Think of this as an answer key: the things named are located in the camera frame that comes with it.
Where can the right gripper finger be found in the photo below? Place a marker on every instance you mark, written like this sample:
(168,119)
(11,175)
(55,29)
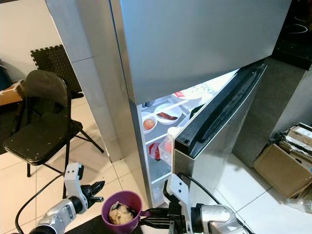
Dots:
(155,213)
(156,224)

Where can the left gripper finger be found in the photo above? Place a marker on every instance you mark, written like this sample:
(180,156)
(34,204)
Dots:
(96,187)
(99,199)

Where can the beige food lump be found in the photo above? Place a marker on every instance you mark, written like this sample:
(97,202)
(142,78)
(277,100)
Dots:
(120,214)

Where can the grey fridge lower door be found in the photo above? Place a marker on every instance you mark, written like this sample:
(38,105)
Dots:
(219,161)

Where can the grey steel fridge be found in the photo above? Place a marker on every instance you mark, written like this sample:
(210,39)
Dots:
(200,44)

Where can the red film-wrapped bowl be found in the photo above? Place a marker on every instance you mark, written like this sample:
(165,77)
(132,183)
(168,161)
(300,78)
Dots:
(153,150)

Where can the clear bottle pink drink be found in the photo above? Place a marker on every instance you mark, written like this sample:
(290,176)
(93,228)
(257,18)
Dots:
(170,144)

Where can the black folding chair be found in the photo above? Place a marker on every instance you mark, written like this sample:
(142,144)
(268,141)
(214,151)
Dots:
(44,136)

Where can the white round bowl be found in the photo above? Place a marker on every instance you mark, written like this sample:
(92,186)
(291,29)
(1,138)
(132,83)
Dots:
(148,129)

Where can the red apple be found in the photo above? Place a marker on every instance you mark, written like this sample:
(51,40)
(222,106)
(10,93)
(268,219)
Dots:
(149,124)

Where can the brown sausage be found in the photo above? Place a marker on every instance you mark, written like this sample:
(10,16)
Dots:
(166,116)

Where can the plain brown cardboard box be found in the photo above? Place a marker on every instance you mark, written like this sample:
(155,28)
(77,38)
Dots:
(280,170)

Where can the floral printed plate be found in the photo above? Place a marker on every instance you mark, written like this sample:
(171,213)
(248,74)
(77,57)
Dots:
(195,91)

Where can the taped cardboard box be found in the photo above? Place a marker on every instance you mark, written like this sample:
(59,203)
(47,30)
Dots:
(10,92)

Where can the black foam mat tiles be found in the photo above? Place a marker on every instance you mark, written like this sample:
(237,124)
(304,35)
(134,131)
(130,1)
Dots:
(56,61)

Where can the dark blue bucket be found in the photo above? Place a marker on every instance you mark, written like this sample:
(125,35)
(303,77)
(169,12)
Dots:
(4,78)

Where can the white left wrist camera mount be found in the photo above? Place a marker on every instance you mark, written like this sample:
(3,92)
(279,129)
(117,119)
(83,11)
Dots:
(74,178)

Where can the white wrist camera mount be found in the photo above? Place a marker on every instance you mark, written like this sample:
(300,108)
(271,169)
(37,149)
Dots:
(180,195)
(74,178)

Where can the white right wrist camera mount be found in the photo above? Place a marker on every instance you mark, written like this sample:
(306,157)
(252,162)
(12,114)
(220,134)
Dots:
(180,195)

